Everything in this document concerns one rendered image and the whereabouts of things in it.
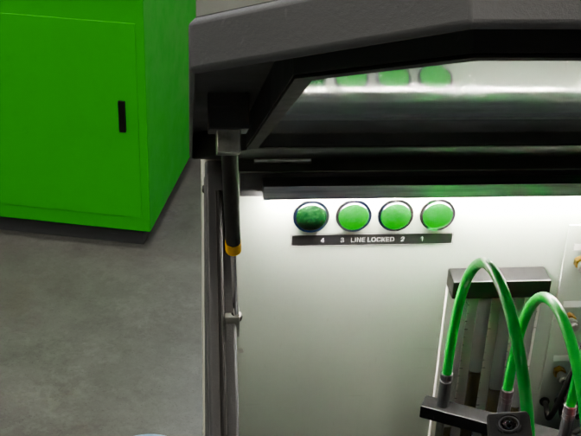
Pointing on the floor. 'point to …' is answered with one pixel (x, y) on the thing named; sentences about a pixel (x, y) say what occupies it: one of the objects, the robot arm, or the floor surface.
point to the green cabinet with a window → (92, 114)
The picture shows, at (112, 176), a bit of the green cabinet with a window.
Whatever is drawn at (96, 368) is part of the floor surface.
